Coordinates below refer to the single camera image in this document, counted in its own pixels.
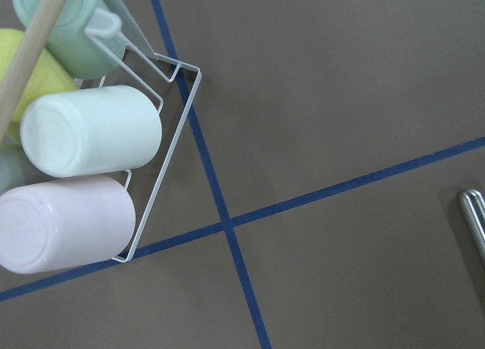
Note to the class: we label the steel muddler black tip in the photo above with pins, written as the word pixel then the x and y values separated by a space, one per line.
pixel 471 203

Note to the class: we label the green cup in rack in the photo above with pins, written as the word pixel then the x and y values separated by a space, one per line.
pixel 69 44

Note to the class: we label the white cup in rack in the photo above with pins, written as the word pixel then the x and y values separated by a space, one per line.
pixel 84 132

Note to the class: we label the yellow cup in rack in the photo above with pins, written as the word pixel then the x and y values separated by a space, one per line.
pixel 48 77

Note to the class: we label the pink cup in rack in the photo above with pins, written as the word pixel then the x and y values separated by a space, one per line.
pixel 64 223

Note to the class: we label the white cup rack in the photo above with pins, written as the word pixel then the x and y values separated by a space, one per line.
pixel 118 23

